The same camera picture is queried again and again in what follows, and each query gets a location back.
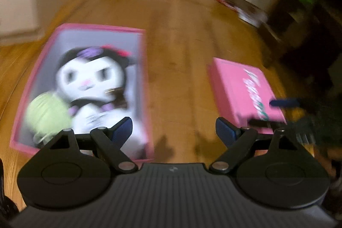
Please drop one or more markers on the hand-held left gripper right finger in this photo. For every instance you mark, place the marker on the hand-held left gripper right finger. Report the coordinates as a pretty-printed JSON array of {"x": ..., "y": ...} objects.
[{"x": 227, "y": 129}]

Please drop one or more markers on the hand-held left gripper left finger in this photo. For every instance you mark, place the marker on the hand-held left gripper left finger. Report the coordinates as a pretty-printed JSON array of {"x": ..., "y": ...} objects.
[{"x": 121, "y": 129}]

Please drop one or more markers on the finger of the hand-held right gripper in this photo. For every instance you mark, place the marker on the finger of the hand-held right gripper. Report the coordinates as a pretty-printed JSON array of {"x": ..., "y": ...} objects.
[
  {"x": 263, "y": 122},
  {"x": 284, "y": 103}
]

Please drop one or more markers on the pink box lid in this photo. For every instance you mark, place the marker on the pink box lid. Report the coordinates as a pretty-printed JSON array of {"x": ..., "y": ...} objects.
[{"x": 235, "y": 83}]

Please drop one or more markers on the black and white plush toy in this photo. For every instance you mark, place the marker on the black and white plush toy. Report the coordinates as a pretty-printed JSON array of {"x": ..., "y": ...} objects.
[{"x": 90, "y": 75}]

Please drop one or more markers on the green plush toy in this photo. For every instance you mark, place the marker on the green plush toy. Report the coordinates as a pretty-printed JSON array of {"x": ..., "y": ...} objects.
[{"x": 46, "y": 115}]

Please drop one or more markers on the pink cardboard box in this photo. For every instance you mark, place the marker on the pink cardboard box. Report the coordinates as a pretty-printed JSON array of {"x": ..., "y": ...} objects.
[{"x": 37, "y": 62}]

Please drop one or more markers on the dark wooden chair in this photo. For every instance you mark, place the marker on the dark wooden chair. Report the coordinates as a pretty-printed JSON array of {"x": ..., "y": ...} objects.
[{"x": 312, "y": 30}]

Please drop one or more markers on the white printed carton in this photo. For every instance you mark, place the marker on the white printed carton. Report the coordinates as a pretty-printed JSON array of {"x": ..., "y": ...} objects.
[{"x": 252, "y": 15}]

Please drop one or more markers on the red patterned wrapper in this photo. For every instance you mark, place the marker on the red patterned wrapper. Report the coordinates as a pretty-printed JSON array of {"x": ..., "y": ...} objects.
[{"x": 227, "y": 3}]

